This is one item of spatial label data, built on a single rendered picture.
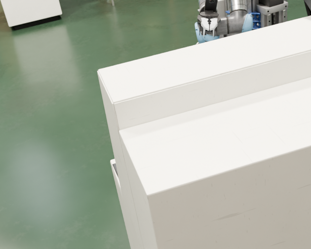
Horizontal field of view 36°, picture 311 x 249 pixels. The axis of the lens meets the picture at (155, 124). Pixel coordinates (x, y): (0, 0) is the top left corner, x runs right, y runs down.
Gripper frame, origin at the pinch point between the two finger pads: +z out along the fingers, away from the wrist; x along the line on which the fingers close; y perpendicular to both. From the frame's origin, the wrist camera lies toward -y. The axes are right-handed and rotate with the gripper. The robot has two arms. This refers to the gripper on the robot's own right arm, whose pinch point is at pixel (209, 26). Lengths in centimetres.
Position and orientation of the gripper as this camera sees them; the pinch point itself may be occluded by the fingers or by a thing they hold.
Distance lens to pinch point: 183.6
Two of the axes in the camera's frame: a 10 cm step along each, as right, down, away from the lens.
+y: 0.0, 8.4, 5.5
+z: -0.8, 5.5, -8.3
